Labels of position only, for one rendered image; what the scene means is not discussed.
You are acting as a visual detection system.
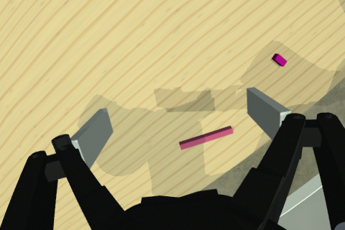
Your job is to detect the pink rod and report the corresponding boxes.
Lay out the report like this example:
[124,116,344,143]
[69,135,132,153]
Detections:
[179,126,233,150]

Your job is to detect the small magenta block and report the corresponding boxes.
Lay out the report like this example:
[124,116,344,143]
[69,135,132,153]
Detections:
[272,53,287,67]

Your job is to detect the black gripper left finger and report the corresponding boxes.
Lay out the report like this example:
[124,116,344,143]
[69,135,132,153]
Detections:
[0,108,143,230]

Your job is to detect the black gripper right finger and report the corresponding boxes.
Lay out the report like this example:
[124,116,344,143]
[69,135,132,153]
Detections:
[206,87,345,230]

